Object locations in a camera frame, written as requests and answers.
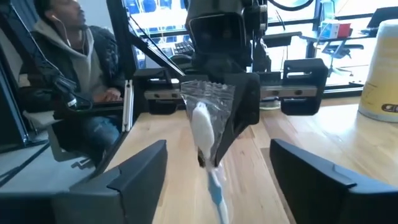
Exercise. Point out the white aluminium bar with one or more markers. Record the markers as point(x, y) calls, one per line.
point(128, 105)

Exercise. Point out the black office chair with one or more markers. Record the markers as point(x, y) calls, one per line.
point(342, 48)

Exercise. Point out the black aluminium table frame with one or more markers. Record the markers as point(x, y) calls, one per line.
point(119, 31)

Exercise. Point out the blue white toothbrush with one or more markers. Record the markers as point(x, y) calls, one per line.
point(202, 127)

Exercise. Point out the red white box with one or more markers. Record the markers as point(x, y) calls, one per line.
point(343, 30)

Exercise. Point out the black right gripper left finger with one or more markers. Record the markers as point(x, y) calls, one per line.
point(124, 199)

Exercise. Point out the black keyboard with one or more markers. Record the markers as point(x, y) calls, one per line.
point(184, 49)

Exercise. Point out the person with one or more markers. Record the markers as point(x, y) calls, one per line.
point(77, 62)

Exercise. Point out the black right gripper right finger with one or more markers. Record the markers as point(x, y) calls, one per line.
point(326, 199)

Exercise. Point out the yellow wipes canister white lid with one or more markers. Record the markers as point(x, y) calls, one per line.
point(382, 77)

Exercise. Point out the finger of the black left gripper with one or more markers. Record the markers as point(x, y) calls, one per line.
point(202, 159)
point(245, 105)

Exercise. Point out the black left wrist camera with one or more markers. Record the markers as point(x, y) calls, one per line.
point(217, 31)

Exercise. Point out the black laptop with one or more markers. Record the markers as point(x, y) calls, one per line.
point(384, 18)

